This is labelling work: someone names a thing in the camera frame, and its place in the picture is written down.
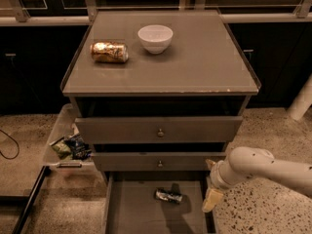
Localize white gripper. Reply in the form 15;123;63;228
202;159;233;213

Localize silver blue redbull can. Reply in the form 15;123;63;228
155;188;182;204

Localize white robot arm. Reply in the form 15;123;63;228
202;147;312;213

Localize grey top drawer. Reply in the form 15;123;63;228
75;116;243;144

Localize grey drawer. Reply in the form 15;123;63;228
103;172;219;234
93;152;225;172
75;116;243;144

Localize grey bottom drawer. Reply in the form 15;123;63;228
103;172;219;234

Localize grey drawer cabinet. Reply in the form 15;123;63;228
59;9;262;183

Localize grey middle drawer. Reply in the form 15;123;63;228
93;152;225;172

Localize gold soda can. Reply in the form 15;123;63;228
90;41;129;63

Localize dark blue snack bag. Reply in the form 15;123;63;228
64;134;91;160

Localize clear plastic storage bin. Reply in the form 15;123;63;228
42;103;96;176

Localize white ceramic bowl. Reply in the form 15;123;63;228
137;24;174;55

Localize green snack bag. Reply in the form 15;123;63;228
51;138;71;159

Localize metal window railing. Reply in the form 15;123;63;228
0;0;312;25

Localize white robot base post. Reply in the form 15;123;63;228
287;74;312;121

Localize black metal floor frame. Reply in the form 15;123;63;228
0;166;51;234

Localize black floor cable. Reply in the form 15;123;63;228
0;129;20;161

